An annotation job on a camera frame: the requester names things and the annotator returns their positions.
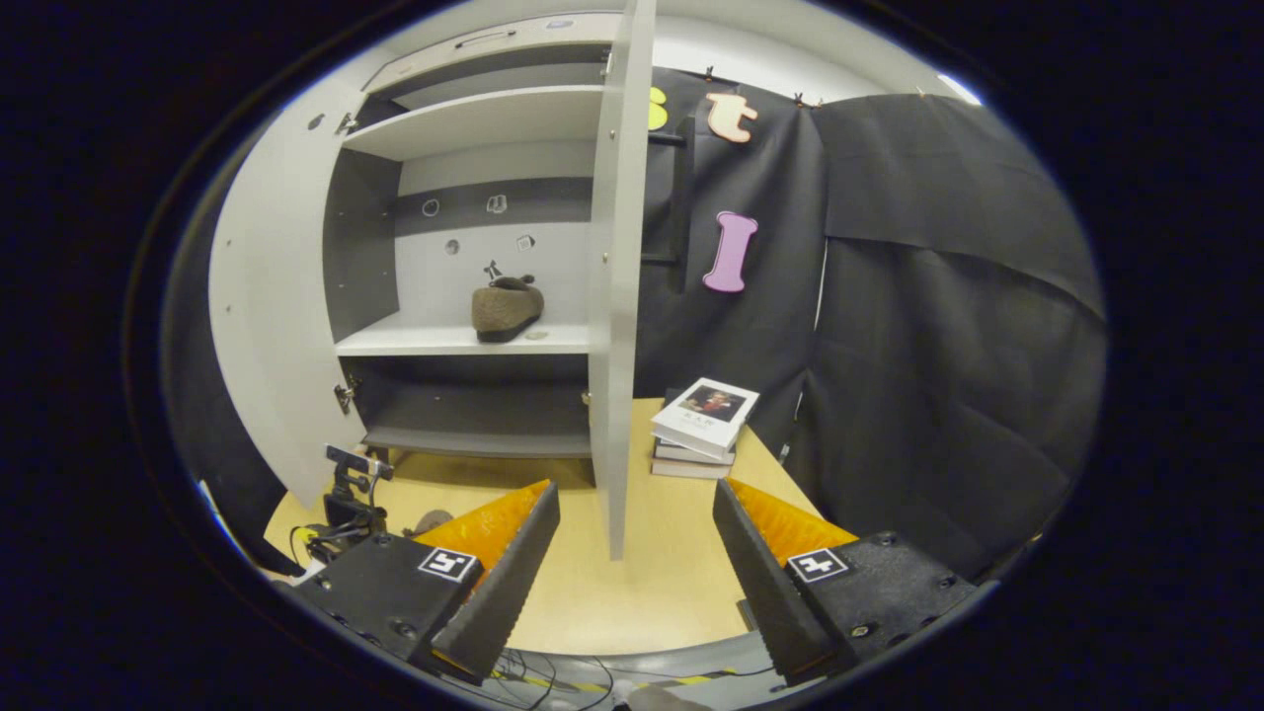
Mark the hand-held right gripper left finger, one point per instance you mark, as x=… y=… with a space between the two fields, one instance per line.
x=513 y=573

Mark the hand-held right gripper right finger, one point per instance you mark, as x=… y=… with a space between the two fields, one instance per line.
x=765 y=583

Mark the brown fuzzy shoe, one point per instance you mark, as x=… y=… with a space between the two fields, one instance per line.
x=507 y=308
x=432 y=520

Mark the white cabinet door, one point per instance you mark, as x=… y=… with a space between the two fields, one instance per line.
x=617 y=296
x=281 y=296

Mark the white shoe cabinet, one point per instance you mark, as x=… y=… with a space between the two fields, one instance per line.
x=464 y=118

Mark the white cabinet drawer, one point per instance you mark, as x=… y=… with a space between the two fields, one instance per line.
x=494 y=49

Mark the grey book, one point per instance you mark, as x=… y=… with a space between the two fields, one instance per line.
x=686 y=454
x=681 y=469

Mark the white cover book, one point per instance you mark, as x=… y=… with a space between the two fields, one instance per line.
x=706 y=415

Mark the black backdrop cloth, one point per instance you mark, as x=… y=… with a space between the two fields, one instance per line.
x=193 y=415
x=948 y=346

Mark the long ceiling light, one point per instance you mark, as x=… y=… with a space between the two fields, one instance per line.
x=958 y=89

